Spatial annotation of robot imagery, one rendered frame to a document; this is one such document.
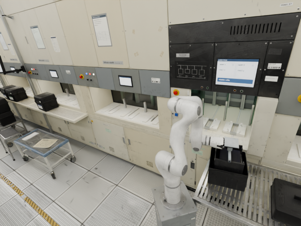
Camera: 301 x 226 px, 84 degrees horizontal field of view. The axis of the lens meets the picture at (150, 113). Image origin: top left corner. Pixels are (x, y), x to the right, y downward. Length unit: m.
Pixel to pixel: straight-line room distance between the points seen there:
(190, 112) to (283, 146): 0.97
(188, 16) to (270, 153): 1.33
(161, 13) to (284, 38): 0.92
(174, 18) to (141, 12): 0.33
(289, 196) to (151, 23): 1.69
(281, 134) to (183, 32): 1.14
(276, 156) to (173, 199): 0.97
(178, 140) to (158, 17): 1.07
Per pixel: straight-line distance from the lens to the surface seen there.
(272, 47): 1.47
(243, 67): 1.49
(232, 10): 1.47
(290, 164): 1.88
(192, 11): 1.54
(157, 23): 1.67
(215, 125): 2.04
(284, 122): 1.65
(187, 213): 1.41
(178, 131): 1.07
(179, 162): 1.10
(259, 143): 1.70
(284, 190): 1.59
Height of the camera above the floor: 1.96
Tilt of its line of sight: 27 degrees down
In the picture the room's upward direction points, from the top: 6 degrees counter-clockwise
